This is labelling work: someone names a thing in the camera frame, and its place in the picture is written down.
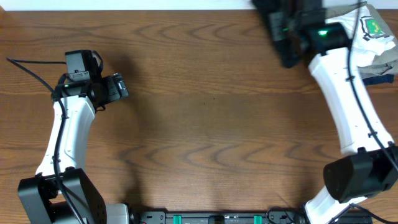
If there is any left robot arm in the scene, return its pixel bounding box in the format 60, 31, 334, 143
18, 73, 130, 223

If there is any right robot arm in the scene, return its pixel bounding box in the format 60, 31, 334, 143
254, 1, 397, 223

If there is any grey folded garment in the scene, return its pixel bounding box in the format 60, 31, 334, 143
323, 1, 398, 80

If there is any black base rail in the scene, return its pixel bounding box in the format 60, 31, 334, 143
130, 207, 373, 224

